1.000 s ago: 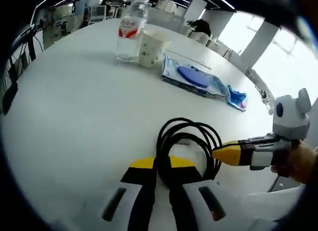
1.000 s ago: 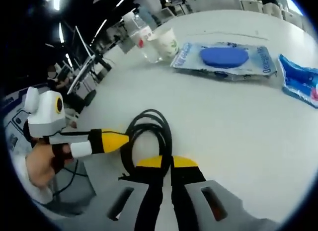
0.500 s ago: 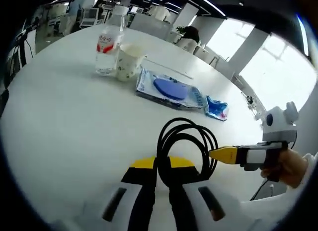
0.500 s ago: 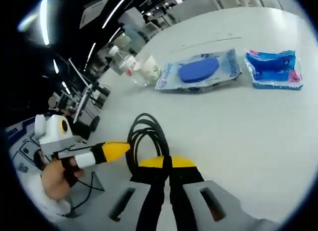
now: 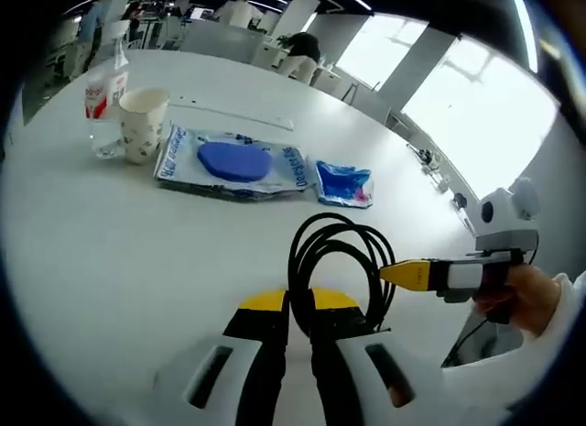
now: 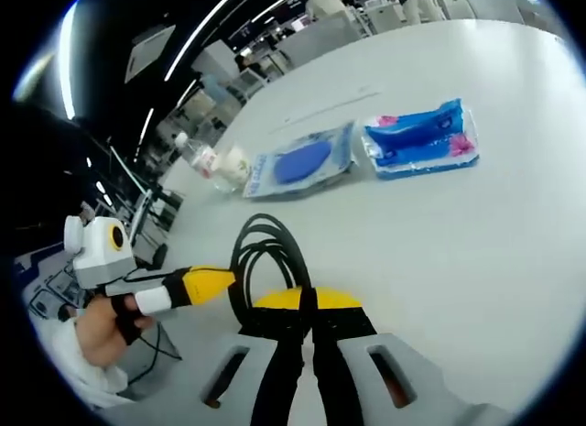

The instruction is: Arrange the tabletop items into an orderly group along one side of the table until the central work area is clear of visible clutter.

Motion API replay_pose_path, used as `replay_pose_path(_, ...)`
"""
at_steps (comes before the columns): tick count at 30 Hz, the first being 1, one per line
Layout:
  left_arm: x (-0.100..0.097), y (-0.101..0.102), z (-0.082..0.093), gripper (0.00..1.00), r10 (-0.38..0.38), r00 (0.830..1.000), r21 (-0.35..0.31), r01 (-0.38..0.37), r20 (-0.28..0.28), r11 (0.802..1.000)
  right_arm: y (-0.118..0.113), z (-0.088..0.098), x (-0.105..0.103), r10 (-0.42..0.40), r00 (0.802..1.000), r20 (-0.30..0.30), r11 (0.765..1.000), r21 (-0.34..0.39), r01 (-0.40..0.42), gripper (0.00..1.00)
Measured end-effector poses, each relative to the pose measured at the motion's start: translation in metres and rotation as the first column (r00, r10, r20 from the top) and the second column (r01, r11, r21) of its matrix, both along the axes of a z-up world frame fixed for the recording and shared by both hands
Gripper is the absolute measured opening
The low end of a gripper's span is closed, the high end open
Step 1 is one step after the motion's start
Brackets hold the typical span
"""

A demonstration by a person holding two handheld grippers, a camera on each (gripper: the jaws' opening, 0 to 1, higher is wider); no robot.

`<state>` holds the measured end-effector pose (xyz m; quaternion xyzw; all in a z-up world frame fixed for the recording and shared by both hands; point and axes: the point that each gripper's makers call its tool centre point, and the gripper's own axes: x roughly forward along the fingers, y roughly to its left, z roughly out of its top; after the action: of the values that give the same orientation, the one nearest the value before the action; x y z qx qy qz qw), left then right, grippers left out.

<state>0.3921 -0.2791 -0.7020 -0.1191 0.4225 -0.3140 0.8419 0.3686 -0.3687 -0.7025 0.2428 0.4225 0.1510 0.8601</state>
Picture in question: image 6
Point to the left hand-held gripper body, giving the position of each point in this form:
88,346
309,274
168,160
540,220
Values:
100,261

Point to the person's left hand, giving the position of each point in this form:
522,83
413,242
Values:
100,330

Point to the clear plastic water bottle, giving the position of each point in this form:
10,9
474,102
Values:
201,158

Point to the clear packet with blue disc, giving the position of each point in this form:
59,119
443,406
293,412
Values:
297,162

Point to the white table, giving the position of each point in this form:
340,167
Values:
412,243

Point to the white paper cup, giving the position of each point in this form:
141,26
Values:
235,167

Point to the blue pink snack packet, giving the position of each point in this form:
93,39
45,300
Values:
419,142

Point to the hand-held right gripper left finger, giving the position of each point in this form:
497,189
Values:
279,352

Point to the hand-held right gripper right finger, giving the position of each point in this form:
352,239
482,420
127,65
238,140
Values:
339,362

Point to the ceiling air conditioner unit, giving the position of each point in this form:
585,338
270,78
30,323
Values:
148,52

